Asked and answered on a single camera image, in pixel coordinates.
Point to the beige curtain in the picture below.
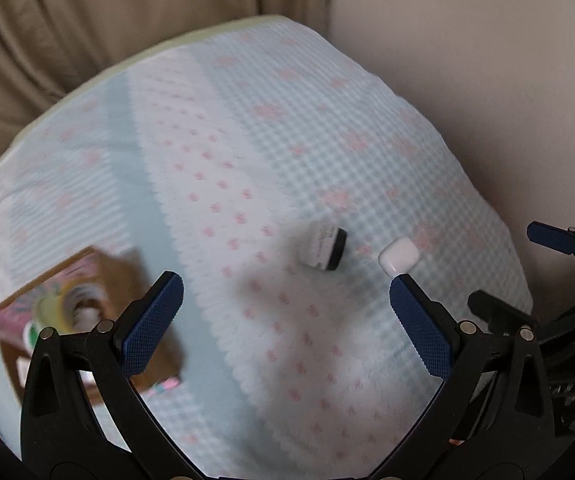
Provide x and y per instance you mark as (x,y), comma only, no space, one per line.
(49,48)

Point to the white earbuds case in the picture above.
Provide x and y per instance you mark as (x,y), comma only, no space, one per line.
(399,257)

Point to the small black capped white jar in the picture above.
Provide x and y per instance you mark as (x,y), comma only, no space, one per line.
(322,246)

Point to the open cardboard box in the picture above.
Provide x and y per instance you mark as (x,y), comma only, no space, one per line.
(120,278)

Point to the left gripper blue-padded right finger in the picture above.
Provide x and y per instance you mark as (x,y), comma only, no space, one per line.
(491,417)

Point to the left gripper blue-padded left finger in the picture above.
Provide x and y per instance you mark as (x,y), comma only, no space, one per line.
(82,417)

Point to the yellow tape roll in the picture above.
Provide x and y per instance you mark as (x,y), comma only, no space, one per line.
(55,309)

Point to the checked light blue bedspread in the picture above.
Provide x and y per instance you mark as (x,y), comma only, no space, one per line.
(211,158)

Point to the green labelled white jar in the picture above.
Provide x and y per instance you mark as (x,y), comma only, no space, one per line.
(30,336)

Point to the white pill bottle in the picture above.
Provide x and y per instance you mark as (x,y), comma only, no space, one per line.
(86,314)

